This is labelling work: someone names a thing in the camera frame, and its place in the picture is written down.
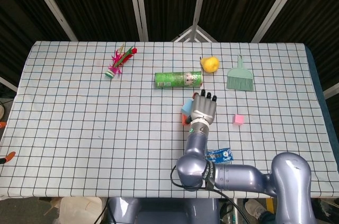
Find green hand brush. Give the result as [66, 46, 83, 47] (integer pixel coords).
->
[226, 53, 254, 92]

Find medium blue foam cube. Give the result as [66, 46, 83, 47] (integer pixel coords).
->
[181, 98, 195, 116]

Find white plastic bucket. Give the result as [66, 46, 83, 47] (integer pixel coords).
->
[58, 196, 104, 224]

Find blue cookie box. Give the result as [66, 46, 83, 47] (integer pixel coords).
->
[205, 147, 235, 165]

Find white triangular frame foot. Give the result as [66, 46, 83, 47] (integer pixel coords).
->
[171, 24, 219, 43]

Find yellow pear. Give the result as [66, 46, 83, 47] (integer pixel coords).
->
[200, 56, 220, 74]

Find dark trouser leg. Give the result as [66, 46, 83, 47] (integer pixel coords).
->
[258, 212, 276, 224]

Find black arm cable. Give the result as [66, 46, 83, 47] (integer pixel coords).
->
[170, 165, 249, 224]

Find pink red feather shuttlecock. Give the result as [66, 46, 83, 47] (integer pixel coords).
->
[104, 42, 138, 79]

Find white checkered tablecloth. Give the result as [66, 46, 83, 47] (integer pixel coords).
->
[0, 40, 339, 200]

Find black printed arm strap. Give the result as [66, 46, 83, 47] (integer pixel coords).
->
[201, 160, 217, 190]

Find metal table leg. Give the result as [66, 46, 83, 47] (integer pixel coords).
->
[232, 198, 240, 224]

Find grey sneaker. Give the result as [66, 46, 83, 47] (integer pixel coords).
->
[244, 199, 267, 220]

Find green chips can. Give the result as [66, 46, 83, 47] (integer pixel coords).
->
[155, 71, 204, 90]

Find grey-blue robot torso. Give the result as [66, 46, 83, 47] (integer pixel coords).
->
[106, 197, 220, 224]

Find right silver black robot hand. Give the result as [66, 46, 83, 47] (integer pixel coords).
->
[185, 88, 218, 126]

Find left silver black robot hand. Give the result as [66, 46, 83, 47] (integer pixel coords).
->
[0, 122, 16, 165]

